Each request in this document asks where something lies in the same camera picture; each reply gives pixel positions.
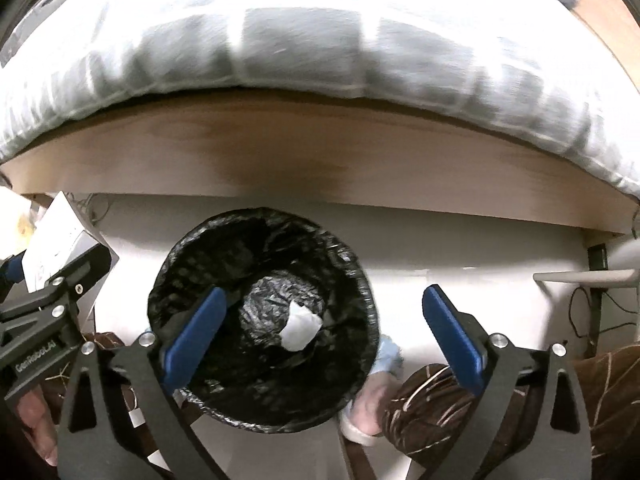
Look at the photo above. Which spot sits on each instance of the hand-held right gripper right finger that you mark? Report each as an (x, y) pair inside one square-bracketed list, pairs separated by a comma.
[(454, 340)]

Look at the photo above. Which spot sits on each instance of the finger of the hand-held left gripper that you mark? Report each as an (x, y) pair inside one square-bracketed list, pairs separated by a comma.
[(87, 266), (11, 270)]

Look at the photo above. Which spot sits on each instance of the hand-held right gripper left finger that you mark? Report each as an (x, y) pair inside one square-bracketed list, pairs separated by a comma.
[(196, 340)]

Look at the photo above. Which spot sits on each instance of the white paper packaging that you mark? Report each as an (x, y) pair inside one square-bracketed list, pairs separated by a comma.
[(55, 230)]

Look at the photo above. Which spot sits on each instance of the waste bin with black liner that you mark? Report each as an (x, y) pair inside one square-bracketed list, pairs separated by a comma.
[(225, 240)]

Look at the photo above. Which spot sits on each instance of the person's left hand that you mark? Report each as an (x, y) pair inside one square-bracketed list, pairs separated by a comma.
[(42, 425)]

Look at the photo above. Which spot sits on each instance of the yellowish plastic bag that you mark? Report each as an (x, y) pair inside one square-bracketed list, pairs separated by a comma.
[(15, 220)]

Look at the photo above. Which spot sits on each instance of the person's right leg brown pants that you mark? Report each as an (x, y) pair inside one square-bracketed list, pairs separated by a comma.
[(430, 410)]

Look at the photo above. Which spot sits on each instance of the crumpled white tissue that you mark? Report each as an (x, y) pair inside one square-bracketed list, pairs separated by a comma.
[(300, 327)]

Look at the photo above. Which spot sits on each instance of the person's right fluffy blue slipper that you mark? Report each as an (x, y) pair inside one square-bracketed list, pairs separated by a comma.
[(370, 410)]

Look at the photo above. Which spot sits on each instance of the white desk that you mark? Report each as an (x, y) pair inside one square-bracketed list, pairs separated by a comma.
[(580, 277)]

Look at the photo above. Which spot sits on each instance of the grey checked bed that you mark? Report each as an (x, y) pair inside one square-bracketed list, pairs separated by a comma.
[(350, 160)]

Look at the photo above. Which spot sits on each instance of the grey suitcase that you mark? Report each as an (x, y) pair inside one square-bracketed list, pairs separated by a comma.
[(40, 5)]

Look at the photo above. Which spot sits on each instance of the grey checked mattress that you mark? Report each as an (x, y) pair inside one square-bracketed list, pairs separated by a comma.
[(300, 35)]

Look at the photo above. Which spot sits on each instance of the black wall socket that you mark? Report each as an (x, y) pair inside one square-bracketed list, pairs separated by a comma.
[(597, 255)]

